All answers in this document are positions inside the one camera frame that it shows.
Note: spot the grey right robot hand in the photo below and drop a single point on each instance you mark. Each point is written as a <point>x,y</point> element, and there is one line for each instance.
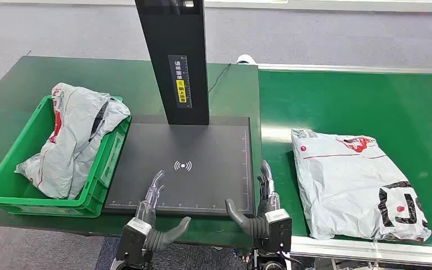
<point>253,225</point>

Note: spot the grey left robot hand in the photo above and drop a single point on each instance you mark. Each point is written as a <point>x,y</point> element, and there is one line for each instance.
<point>152,208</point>

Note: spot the grey mailer package black print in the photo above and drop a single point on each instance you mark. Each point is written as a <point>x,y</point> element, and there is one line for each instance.
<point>346,182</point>

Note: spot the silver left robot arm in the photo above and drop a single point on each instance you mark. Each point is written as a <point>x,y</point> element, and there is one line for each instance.
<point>126,265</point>

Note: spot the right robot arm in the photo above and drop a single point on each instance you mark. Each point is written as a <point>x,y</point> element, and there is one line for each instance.
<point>270,262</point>

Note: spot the black weighing scanner device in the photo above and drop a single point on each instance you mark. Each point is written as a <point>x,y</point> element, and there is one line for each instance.
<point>208,182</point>

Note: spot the crumpled grey mailer package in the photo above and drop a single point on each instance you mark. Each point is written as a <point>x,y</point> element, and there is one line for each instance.
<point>70,141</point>

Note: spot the green plastic basket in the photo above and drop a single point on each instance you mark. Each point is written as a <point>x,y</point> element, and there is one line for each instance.
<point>3,186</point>

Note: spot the green belt conveyor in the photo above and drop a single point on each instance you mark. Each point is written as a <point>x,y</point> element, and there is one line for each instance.
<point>350,100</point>

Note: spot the white round object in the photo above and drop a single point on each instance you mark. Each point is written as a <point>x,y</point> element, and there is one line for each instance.
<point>245,59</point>

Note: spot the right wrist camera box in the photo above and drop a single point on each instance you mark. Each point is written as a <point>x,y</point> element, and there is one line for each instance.
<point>280,231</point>

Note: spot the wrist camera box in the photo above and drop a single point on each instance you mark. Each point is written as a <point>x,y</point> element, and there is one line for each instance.
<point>132,240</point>
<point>280,231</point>

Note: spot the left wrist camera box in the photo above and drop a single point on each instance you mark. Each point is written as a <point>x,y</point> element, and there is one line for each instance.
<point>132,240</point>

